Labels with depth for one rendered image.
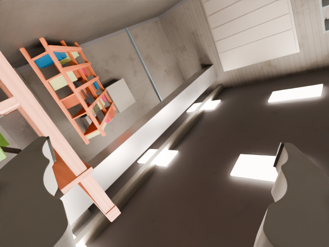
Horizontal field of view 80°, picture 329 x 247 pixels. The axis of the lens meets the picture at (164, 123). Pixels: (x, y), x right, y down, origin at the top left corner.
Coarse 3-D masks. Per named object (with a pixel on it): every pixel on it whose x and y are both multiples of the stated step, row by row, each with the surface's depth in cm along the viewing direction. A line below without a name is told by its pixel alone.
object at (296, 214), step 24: (288, 144) 11; (288, 168) 9; (312, 168) 9; (288, 192) 8; (312, 192) 8; (264, 216) 7; (288, 216) 7; (312, 216) 7; (264, 240) 6; (288, 240) 6; (312, 240) 6
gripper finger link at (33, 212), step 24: (48, 144) 11; (24, 168) 8; (48, 168) 9; (0, 192) 7; (24, 192) 7; (48, 192) 7; (0, 216) 6; (24, 216) 6; (48, 216) 6; (0, 240) 6; (24, 240) 6; (48, 240) 6; (72, 240) 7
